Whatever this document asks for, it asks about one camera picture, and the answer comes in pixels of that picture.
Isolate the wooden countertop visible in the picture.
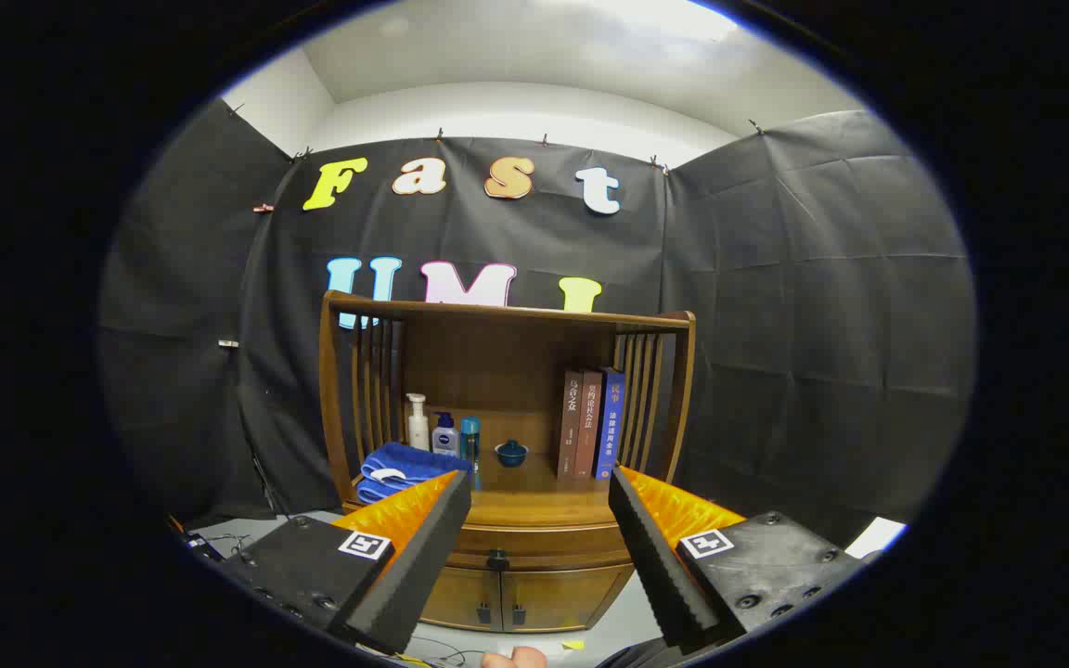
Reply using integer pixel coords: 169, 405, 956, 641
341, 453, 633, 528

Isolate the brown wooden cabinet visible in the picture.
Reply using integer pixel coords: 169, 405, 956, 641
318, 289, 696, 634

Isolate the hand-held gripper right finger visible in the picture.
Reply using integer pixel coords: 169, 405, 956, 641
609, 466, 869, 650

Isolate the thin dark cable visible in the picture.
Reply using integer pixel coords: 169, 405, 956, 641
409, 636, 470, 667

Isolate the dark brown book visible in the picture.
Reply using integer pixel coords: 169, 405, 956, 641
558, 371, 585, 480

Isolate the reddish brown book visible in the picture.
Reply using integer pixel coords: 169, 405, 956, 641
576, 370, 603, 481

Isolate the blue book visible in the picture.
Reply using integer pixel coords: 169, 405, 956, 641
593, 367, 626, 481

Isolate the blue folded towel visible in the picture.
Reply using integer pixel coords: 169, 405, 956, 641
355, 442, 473, 504

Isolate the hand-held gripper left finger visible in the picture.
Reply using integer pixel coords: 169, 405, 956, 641
219, 469, 472, 656

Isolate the white pump bottle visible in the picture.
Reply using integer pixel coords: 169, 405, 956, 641
406, 393, 431, 452

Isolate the thin white cable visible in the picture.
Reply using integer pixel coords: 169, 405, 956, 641
202, 532, 253, 563

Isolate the wooden drawer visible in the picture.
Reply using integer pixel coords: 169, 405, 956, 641
446, 522, 633, 572

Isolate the white box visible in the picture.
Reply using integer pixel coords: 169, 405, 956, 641
845, 517, 908, 560

